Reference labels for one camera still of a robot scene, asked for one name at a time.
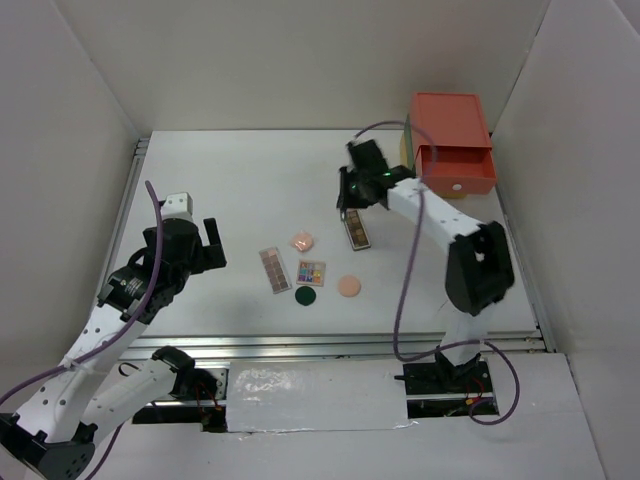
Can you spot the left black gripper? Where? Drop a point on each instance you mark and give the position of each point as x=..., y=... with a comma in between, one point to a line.
x=209, y=256

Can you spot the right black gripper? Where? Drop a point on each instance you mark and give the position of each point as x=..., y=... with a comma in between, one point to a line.
x=347, y=199

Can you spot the brown eyeshadow palette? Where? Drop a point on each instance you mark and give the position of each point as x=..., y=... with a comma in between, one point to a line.
x=356, y=231

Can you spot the colourful square eyeshadow palette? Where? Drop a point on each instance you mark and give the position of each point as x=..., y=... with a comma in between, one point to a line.
x=311, y=273

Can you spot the pink eyeshadow palette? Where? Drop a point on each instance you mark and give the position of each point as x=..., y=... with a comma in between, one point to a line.
x=275, y=270

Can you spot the red top drawer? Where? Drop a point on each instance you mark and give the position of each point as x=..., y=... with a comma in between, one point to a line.
x=456, y=124

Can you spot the green drawer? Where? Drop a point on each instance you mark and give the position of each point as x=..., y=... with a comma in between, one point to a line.
x=407, y=146

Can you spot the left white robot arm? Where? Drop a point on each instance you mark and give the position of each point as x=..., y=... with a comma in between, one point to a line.
x=56, y=432

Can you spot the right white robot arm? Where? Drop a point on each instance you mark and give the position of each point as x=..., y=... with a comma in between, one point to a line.
x=478, y=270

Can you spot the wrapped peach makeup puff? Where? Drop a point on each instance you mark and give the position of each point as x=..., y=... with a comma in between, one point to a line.
x=302, y=241

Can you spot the bare peach makeup puff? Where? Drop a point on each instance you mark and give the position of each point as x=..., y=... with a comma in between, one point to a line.
x=349, y=286

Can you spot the dark green round compact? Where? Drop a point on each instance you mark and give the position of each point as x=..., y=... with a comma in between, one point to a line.
x=305, y=295

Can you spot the white foil-edged cover plate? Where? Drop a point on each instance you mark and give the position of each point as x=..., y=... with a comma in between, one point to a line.
x=325, y=396

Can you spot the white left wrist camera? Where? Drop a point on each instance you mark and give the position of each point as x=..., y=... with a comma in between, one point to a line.
x=177, y=206

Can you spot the aluminium frame rail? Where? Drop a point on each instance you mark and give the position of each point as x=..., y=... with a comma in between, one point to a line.
x=262, y=187

